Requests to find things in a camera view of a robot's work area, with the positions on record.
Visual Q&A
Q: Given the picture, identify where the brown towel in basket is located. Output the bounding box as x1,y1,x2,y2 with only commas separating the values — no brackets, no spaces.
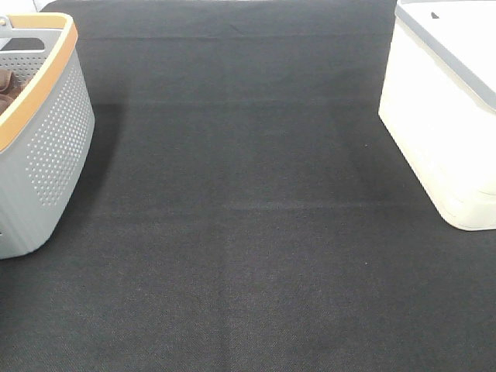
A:
0,69,29,114

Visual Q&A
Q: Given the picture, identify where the white storage box grey rim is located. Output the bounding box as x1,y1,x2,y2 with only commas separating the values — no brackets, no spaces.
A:
378,1,495,231

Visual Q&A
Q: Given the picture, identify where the grey perforated laundry basket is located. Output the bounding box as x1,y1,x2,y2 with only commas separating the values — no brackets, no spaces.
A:
1,12,95,259

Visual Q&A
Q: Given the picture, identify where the black table cloth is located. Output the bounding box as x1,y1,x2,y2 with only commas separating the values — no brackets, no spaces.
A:
1,1,495,371

